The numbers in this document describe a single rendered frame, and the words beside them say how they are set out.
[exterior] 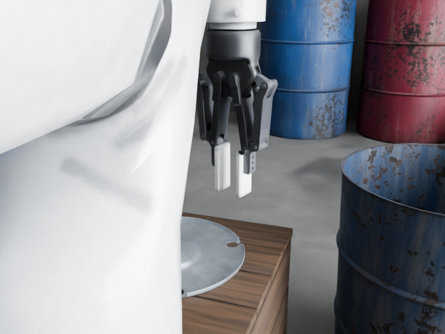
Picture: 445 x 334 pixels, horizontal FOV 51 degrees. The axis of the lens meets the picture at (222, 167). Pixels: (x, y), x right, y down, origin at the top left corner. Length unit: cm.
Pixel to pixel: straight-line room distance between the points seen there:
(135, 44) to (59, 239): 9
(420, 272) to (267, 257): 25
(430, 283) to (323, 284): 65
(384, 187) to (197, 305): 59
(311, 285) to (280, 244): 55
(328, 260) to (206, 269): 81
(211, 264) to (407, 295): 33
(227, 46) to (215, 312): 38
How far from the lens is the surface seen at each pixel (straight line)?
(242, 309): 73
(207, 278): 79
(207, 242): 90
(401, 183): 117
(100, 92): 17
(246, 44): 62
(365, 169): 109
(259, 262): 84
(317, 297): 139
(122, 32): 17
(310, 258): 157
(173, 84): 22
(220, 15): 61
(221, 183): 70
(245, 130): 65
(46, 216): 21
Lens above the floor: 78
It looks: 19 degrees down
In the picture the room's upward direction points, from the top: straight up
